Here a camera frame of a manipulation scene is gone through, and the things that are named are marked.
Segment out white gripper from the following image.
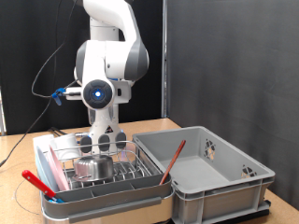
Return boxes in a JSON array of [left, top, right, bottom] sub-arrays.
[[64, 79, 132, 105]]

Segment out metal cup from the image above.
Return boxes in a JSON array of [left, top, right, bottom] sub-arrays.
[[72, 154, 115, 182]]

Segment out pink plate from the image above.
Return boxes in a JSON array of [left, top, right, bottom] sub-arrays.
[[46, 145, 71, 191]]

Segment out dish drying rack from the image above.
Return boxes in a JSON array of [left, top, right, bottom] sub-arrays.
[[39, 155, 176, 224]]

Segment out vertical metal pole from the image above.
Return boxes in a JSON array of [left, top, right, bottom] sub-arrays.
[[161, 0, 169, 119]]

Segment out white mug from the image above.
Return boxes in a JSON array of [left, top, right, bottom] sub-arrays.
[[47, 133, 82, 161]]

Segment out white box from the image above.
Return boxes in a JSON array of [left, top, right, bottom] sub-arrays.
[[32, 133, 55, 156]]

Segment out grey cutlery holder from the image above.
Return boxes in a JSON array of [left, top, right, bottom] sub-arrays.
[[41, 173, 173, 213]]

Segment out light blue plate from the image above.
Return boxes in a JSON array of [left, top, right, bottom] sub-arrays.
[[35, 146, 60, 194]]

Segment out blue utensil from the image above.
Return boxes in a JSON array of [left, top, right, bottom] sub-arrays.
[[46, 196, 65, 205]]

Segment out grey plastic crate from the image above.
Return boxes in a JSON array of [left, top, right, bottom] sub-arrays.
[[132, 125, 276, 224]]

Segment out black platform under crate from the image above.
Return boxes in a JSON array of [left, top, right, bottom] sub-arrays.
[[174, 207, 271, 224]]

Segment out blue cable clip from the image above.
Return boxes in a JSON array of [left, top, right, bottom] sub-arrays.
[[50, 87, 67, 106]]

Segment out black cable bundle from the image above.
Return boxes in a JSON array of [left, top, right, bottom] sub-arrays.
[[48, 126, 68, 137]]

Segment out metal wire dish rack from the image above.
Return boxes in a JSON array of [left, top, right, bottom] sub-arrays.
[[41, 140, 163, 192]]

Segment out black camera cable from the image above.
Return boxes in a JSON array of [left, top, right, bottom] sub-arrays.
[[0, 0, 79, 166]]

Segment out metal frame post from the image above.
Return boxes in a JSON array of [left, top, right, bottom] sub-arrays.
[[0, 87, 7, 136]]

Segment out red handled utensil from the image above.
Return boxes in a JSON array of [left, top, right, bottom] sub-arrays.
[[21, 169, 59, 200]]

